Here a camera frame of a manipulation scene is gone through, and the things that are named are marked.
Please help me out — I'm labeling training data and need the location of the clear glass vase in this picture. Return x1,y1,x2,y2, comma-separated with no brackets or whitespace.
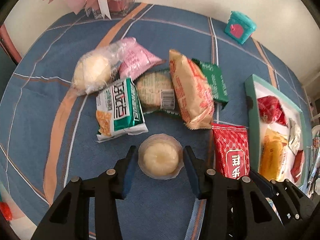
92,0,135,18

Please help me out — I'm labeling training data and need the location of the red packet with white stripe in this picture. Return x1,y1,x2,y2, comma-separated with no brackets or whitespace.
290,150,305,183

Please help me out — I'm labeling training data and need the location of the cream white snack packet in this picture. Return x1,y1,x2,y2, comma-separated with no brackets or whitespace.
287,118,302,153

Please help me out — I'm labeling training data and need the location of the white jelly cup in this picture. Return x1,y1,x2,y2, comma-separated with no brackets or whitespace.
138,134,183,180

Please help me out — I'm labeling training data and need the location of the pink snack packet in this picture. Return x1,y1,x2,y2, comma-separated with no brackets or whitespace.
118,37,163,79

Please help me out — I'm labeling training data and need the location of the yellow cake packet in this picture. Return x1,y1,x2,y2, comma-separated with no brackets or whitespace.
259,127,292,182

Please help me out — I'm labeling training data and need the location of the grey cabinet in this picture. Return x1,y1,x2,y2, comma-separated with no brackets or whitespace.
0,45,17,85

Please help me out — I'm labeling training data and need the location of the red patterned snack packet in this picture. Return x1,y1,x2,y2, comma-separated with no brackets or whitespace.
211,123,251,179

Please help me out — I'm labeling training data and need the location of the pink board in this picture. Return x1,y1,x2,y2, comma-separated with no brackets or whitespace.
0,25,22,63

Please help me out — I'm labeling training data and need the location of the dark green snack packet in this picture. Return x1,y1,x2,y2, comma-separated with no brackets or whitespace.
192,58,229,103

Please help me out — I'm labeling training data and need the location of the red flower print packet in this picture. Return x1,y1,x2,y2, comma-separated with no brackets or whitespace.
257,96,288,125

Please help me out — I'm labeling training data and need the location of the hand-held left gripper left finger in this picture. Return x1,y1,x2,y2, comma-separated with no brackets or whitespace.
35,145,137,240

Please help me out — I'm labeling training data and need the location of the orange beige snack packet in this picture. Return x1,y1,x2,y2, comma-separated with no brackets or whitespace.
169,49,215,130

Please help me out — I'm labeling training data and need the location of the teal rimmed white tray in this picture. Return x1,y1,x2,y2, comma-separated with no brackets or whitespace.
244,74,310,185

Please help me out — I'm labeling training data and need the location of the green and white cracker packet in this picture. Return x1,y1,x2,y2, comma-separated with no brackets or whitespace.
96,77,148,143

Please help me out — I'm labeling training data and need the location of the pale round cake packet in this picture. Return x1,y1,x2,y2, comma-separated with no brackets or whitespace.
136,69,181,118

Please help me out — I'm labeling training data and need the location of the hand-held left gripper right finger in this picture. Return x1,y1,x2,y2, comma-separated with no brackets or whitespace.
183,145,288,240

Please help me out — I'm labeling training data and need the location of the teal toy house box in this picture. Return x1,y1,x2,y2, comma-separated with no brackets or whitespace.
224,11,257,45

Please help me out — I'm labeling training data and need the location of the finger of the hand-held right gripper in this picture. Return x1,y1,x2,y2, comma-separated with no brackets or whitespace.
250,170,315,227

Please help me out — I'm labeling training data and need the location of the clear packet with white bun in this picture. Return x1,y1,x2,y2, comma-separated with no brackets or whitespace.
72,41,130,96

